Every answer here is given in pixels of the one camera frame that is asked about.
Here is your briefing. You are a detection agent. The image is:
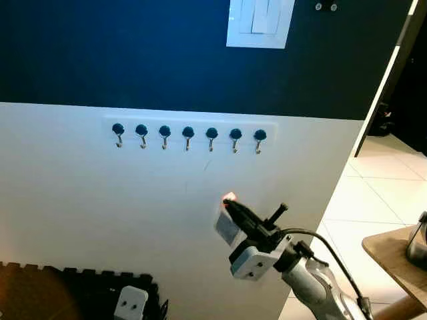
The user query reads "clear card holder with keys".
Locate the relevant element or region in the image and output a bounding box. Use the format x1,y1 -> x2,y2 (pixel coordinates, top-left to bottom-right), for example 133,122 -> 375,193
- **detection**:
214,191 -> 246,245

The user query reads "black knob metal hook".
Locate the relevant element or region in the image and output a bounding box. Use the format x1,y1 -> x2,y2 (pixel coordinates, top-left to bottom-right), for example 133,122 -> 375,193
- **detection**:
111,123 -> 126,149
229,128 -> 244,154
181,126 -> 196,152
205,127 -> 220,153
135,123 -> 149,149
253,129 -> 268,155
158,125 -> 173,151

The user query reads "white wall switch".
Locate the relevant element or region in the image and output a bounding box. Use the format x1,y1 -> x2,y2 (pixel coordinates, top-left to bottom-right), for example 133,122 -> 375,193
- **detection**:
226,0 -> 296,50

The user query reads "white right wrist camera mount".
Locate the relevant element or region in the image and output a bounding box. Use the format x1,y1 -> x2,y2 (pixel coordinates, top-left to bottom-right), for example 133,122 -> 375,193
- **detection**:
230,241 -> 289,281

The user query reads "dark foam puzzle mat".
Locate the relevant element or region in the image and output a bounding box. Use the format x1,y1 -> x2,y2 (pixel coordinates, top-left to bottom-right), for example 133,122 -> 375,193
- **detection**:
0,261 -> 167,320

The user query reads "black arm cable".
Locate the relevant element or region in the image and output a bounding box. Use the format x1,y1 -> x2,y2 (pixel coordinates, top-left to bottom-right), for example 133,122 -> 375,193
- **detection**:
279,228 -> 374,320

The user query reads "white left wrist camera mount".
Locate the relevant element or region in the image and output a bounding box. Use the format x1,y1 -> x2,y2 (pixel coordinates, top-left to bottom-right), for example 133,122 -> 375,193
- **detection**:
113,285 -> 149,320

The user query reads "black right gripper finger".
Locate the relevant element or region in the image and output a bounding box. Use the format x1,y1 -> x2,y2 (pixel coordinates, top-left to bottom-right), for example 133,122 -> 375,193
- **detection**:
227,199 -> 269,231
224,203 -> 264,237

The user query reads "round black LED ring speaker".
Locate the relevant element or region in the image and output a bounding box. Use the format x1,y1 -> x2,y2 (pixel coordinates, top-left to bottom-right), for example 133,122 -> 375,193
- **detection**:
405,211 -> 427,269

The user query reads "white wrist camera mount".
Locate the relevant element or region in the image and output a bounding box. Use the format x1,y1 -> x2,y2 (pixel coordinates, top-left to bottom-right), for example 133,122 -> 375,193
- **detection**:
230,241 -> 289,281
113,285 -> 149,320

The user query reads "white hook rack plate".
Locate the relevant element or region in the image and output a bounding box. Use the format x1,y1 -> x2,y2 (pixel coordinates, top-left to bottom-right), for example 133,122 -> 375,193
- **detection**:
102,115 -> 280,150

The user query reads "black door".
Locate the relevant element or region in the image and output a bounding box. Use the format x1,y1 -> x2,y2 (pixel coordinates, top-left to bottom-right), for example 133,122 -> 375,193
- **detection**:
352,0 -> 427,158

